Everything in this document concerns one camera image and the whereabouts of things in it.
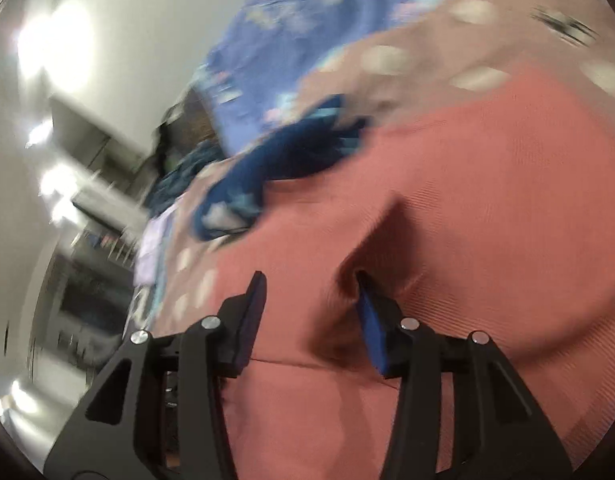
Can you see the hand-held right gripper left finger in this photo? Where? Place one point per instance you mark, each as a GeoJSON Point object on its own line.
{"type": "Point", "coordinates": [250, 310]}

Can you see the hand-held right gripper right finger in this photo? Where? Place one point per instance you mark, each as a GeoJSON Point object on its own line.
{"type": "Point", "coordinates": [370, 322]}

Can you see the coral ribbed knit garment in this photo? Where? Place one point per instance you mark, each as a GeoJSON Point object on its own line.
{"type": "Point", "coordinates": [462, 210]}

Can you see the lavender cloth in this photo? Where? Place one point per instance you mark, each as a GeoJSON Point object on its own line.
{"type": "Point", "coordinates": [150, 250]}

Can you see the dark teal blanket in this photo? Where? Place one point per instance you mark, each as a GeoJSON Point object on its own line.
{"type": "Point", "coordinates": [172, 185]}

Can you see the navy star print garment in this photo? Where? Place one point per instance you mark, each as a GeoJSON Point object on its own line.
{"type": "Point", "coordinates": [287, 160]}

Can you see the black hanging clothing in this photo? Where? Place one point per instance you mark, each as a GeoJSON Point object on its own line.
{"type": "Point", "coordinates": [170, 140]}

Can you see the brown headboard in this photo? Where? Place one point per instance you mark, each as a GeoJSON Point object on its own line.
{"type": "Point", "coordinates": [202, 125]}

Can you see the blue mountain print bedsheet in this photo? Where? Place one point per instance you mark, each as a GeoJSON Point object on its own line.
{"type": "Point", "coordinates": [287, 60]}

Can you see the mauve polka dot blanket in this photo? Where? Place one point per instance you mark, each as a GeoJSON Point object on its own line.
{"type": "Point", "coordinates": [427, 45]}

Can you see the arched wall mirror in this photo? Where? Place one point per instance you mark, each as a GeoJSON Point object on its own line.
{"type": "Point", "coordinates": [87, 135]}

